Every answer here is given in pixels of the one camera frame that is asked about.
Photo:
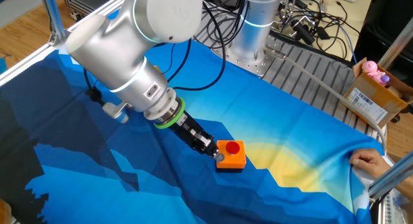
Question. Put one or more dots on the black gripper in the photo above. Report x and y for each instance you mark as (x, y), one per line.
(185, 130)

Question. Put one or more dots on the person's right forearm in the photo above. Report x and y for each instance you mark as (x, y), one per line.
(408, 185)

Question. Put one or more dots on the orange box red button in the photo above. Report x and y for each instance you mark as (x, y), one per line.
(230, 159)

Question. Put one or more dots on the purple cap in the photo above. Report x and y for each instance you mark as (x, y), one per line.
(385, 78)

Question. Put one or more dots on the black cabinet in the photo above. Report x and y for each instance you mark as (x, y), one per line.
(387, 24)

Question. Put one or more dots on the beige desk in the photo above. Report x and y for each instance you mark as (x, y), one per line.
(364, 11)

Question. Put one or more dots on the blue object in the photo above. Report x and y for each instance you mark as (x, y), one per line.
(2, 66)

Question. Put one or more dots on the person's right hand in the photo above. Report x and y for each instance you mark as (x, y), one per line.
(371, 162)

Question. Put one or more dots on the clear plastic bag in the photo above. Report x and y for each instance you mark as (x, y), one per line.
(392, 208)

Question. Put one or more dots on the aluminium frame post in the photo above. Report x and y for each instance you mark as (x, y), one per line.
(51, 14)
(390, 179)
(395, 44)

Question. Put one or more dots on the silver base mounting plate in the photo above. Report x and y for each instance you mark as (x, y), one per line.
(258, 67)

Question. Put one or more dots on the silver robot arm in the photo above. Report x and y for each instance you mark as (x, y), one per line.
(113, 56)

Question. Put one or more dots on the cardboard box with barcode label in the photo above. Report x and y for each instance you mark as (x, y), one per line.
(371, 95)

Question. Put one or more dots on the blue mountain print cloth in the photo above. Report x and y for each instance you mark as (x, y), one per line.
(96, 172)

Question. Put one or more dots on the aluminium table edge rail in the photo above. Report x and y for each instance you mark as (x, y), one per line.
(26, 64)

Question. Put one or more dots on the black striped metal rack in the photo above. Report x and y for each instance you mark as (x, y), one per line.
(75, 1)

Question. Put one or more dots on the pink plastic toy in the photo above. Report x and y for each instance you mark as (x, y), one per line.
(370, 67)

